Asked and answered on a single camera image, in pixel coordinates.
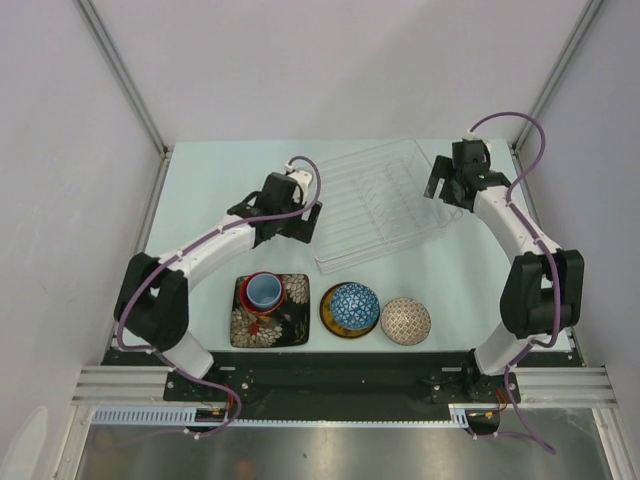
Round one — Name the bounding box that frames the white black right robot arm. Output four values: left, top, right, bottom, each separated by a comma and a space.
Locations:
425, 139, 585, 401

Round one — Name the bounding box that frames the aluminium frame post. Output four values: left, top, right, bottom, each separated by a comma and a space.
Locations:
528, 0, 608, 120
73, 0, 169, 159

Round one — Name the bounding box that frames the blue triangle pattern bowl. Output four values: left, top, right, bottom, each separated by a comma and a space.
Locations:
329, 282, 381, 331

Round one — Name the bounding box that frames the right aluminium frame post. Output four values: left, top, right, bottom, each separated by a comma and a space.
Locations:
528, 0, 608, 120

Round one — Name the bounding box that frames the red black lacquer cup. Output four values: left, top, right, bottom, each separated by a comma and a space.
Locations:
240, 271, 285, 314

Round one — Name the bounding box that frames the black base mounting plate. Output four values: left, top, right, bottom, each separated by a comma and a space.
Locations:
99, 349, 586, 405

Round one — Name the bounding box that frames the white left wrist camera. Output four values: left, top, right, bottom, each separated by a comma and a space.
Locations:
285, 164, 315, 196

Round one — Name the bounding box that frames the brown lattice pattern bowl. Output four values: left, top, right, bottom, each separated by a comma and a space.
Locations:
380, 297, 431, 346

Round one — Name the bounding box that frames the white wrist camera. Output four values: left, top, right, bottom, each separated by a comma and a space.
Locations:
462, 129, 491, 157
285, 164, 315, 196

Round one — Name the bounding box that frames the light blue plastic cup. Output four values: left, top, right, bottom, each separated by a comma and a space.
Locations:
246, 273, 283, 310

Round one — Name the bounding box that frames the black floral square plate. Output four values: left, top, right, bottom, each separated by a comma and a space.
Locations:
229, 273, 311, 349

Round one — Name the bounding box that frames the left aluminium frame post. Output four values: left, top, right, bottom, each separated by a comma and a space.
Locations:
73, 0, 169, 159

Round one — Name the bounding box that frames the yellow round saucer plate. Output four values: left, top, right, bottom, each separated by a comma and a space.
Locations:
319, 282, 380, 340

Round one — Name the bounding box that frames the white slotted cable duct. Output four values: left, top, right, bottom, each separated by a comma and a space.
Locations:
92, 406, 498, 429

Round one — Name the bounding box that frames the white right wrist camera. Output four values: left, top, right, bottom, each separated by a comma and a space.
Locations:
462, 129, 491, 157

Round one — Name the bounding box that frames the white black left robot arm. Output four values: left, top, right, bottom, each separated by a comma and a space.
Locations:
114, 166, 322, 400

